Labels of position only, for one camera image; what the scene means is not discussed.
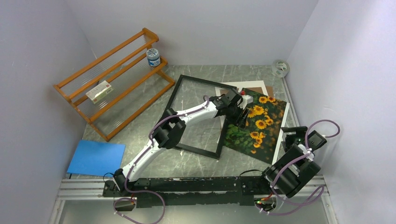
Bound sunflower photo print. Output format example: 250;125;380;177
224;88;288;164

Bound blue paper sheet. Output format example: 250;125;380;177
67;140;126;176

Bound white red small box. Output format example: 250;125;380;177
85;81;113;104

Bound clear tape roll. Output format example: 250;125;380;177
271;60;290;78

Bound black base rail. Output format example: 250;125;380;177
102;176;270;208

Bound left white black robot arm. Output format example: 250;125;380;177
113;89;253;196

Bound orange wooden rack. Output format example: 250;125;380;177
54;28;175;141

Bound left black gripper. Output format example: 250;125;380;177
225;104;249;130

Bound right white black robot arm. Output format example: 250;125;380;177
256;126;327;198

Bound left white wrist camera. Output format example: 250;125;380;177
238;91;253;109

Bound blue white jar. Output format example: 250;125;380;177
146;48;161;67

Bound black picture frame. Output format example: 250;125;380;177
150;75;251;159

